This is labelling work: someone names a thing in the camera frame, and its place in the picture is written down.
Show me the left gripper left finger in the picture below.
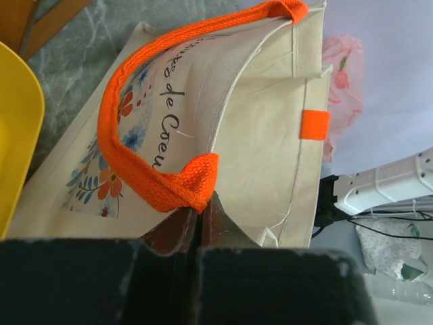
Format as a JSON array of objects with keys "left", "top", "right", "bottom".
[{"left": 1, "top": 208, "right": 199, "bottom": 324}]

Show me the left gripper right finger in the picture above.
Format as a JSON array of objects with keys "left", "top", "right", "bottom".
[{"left": 196, "top": 194, "right": 378, "bottom": 324}]

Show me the floral canvas tote bag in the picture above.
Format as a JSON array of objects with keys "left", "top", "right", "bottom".
[{"left": 6, "top": 2, "right": 332, "bottom": 247}]

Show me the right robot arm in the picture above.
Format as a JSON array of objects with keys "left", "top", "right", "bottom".
[{"left": 314, "top": 148, "right": 432, "bottom": 230}]

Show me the pink plastic grocery bag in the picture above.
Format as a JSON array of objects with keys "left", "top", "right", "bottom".
[{"left": 322, "top": 35, "right": 364, "bottom": 163}]

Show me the yellow plastic tub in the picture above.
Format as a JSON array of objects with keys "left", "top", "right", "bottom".
[{"left": 1, "top": 43, "right": 45, "bottom": 239}]

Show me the wooden shelf rack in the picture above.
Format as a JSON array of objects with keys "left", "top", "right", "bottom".
[{"left": 1, "top": 0, "right": 90, "bottom": 60}]

